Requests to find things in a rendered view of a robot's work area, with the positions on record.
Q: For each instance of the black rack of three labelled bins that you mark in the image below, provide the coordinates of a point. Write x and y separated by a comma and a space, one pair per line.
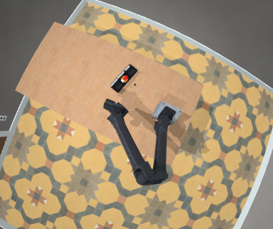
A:
129, 71

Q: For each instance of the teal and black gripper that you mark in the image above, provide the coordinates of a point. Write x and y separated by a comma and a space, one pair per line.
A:
125, 111

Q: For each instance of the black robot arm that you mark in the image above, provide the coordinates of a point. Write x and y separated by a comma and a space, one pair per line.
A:
142, 171

